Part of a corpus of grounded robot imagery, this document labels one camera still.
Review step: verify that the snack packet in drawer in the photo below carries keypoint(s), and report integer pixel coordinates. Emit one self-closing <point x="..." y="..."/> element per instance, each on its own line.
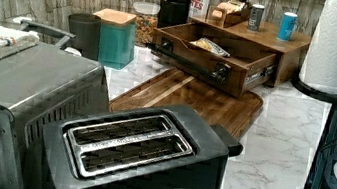
<point x="210" y="46"/>

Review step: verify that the wooden drawer cabinet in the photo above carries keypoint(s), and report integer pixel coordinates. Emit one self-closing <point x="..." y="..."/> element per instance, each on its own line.
<point x="291" y="53"/>

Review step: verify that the wooden cutting board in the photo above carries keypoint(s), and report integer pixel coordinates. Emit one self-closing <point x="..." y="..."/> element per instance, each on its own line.
<point x="174" y="87"/>

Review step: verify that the teal canister with wooden lid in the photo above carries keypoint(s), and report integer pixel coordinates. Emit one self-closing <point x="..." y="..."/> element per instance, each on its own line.
<point x="117" y="33"/>

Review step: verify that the black two-slot toaster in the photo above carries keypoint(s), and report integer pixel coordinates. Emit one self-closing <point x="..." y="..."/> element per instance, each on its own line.
<point x="145" y="148"/>

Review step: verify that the glass cereal jar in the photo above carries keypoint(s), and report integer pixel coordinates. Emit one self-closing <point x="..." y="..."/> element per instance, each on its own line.
<point x="146" y="21"/>

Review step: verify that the black utensil holder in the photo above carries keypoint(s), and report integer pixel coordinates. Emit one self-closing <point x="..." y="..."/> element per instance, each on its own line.
<point x="173" y="12"/>

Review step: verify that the small wooden organizer box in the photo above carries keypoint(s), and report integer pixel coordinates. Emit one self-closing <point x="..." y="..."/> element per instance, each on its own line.
<point x="227" y="14"/>

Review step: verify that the dark grey cup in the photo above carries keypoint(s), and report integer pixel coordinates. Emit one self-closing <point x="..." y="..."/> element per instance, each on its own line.
<point x="86" y="29"/>

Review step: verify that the grey can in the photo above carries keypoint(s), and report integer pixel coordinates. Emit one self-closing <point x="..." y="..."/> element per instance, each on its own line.
<point x="255" y="18"/>

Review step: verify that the blue can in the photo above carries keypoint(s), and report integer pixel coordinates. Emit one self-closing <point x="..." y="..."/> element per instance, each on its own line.
<point x="286" y="26"/>

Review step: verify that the stainless steel toaster oven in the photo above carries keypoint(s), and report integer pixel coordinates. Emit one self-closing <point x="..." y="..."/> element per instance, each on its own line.
<point x="39" y="85"/>

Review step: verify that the black paper towel holder base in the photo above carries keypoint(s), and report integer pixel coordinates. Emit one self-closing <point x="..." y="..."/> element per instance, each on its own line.
<point x="313" y="93"/>

